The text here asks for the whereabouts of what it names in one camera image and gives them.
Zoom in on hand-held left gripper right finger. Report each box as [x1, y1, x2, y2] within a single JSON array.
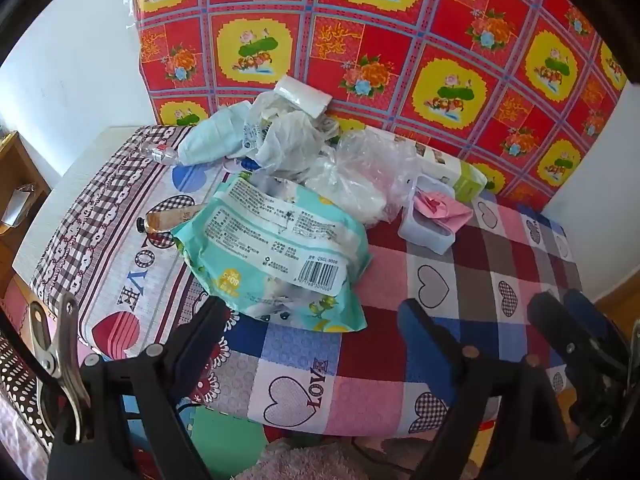
[[399, 299, 571, 480]]

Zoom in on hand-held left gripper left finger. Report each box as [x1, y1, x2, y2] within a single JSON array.
[[50, 296, 233, 480]]

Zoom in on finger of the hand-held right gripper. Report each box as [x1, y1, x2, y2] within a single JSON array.
[[527, 291, 626, 391], [562, 290, 636, 366]]

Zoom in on teal wet wipes packet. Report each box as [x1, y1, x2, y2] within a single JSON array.
[[170, 172, 373, 333]]

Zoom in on clear red label plastic bottle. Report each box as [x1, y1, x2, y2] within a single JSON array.
[[132, 142, 181, 166]]

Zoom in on white plastic bag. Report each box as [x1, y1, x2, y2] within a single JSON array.
[[242, 92, 341, 176]]

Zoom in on heart print checkered tablecloth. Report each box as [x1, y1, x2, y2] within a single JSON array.
[[30, 125, 583, 436]]

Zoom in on white plastic tray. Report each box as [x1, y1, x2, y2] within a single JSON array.
[[397, 175, 473, 256]]

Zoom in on small amber bottle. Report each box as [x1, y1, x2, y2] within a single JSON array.
[[136, 202, 208, 235]]

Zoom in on metal spring clip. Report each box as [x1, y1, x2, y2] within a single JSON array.
[[27, 292, 93, 443]]

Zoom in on white green carton box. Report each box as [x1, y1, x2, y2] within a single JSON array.
[[392, 132, 488, 206]]

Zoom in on clear plastic bag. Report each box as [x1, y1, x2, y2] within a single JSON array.
[[302, 127, 421, 226]]

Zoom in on pink fuzzy pants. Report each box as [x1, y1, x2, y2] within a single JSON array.
[[235, 440, 361, 480]]

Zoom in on light blue crumpled packet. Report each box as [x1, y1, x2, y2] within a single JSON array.
[[177, 100, 253, 166]]

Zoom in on dark polka dot cloth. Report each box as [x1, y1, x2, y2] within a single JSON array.
[[0, 330, 56, 451]]

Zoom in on wooden cabinet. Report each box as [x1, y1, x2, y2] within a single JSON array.
[[0, 130, 53, 291]]

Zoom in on white tissue roll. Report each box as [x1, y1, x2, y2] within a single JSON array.
[[274, 76, 333, 118]]

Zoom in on red yellow floral wall cloth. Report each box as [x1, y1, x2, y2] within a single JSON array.
[[127, 0, 628, 198]]

